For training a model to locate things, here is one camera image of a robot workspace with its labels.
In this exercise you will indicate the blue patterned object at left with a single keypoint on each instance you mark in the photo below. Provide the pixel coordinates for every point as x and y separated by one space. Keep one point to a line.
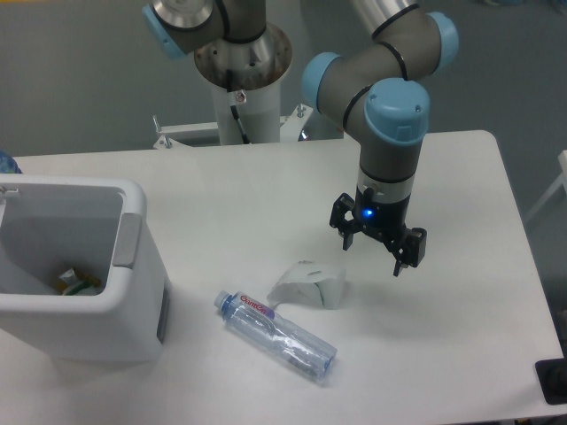
8 165

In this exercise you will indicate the white pedestal base frame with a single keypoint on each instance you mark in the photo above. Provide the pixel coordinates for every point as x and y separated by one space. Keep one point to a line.
304 124

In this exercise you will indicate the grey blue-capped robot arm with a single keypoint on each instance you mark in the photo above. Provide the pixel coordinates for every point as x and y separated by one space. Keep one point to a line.
375 96

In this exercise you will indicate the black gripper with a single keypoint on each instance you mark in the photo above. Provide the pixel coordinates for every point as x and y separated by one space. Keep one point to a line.
384 222

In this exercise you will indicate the white frame at right edge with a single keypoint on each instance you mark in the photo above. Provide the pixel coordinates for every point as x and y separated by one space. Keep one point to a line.
550 195

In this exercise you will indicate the black clamp at table edge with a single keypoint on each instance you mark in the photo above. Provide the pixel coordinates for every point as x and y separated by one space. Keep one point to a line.
552 377

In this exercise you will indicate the white plastic trash can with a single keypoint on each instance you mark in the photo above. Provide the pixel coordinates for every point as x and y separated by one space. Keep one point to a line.
51 224

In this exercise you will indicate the trash inside the bin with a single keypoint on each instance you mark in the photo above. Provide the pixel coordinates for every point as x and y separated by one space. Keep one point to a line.
75 282

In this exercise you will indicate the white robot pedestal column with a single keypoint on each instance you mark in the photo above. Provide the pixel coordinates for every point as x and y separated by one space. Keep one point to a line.
245 81

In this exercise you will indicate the clear plastic water bottle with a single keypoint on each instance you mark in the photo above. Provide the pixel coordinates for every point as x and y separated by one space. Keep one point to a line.
282 338

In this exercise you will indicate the white paper carton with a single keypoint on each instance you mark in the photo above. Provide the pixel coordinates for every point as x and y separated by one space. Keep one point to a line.
311 283

